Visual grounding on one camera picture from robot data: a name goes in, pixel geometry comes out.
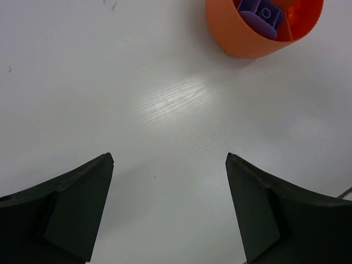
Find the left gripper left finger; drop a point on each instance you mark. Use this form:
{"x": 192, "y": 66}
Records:
{"x": 58, "y": 220}

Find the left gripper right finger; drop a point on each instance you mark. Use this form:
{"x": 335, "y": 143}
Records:
{"x": 281, "y": 222}

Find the purple long lego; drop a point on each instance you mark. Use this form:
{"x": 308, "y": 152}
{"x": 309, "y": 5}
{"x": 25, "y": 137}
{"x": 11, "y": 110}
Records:
{"x": 258, "y": 25}

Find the orange ring lego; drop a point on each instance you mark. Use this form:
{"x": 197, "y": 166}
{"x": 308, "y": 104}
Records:
{"x": 289, "y": 7}

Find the purple square lego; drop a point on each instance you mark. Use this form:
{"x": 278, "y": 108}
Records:
{"x": 266, "y": 10}

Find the orange round divided container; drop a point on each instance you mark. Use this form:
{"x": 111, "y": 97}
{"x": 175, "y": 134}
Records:
{"x": 238, "y": 39}

